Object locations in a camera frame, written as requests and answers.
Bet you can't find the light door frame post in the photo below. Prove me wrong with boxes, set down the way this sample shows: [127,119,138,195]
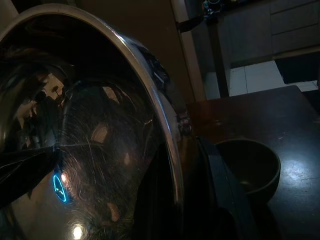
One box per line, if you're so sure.
[170,0,207,102]

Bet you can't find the small dark bowl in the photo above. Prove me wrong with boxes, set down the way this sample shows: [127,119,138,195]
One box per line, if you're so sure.
[214,138,282,201]

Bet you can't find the large stainless steel bowl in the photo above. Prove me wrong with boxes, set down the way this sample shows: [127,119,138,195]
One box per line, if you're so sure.
[0,3,199,240]

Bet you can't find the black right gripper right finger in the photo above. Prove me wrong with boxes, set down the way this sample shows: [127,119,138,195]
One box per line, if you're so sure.
[185,136,261,240]

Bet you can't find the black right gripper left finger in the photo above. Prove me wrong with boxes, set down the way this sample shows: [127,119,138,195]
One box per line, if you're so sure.
[0,145,60,210]

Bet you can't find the grey drawer cabinet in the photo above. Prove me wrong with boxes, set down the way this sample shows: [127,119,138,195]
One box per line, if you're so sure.
[216,0,320,69]

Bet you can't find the dark floor mat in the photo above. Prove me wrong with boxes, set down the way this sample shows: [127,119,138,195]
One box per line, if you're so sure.
[274,52,320,85]

